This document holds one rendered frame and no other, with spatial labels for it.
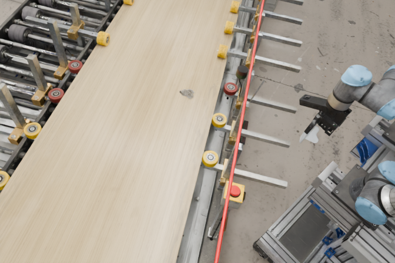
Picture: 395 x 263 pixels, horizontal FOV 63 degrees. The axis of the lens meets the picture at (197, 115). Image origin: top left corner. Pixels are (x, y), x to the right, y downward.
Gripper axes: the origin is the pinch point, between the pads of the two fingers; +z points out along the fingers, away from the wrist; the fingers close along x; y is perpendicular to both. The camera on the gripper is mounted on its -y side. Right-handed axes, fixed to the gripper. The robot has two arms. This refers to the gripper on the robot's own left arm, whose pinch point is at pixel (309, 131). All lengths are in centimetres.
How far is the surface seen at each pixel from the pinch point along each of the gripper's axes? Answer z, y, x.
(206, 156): 41, -31, -19
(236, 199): 9.6, -0.7, -38.4
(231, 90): 41, -54, 23
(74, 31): 35, -141, -26
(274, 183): 48.0, 0.8, 1.1
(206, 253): 62, 1, -45
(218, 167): 48, -24, -15
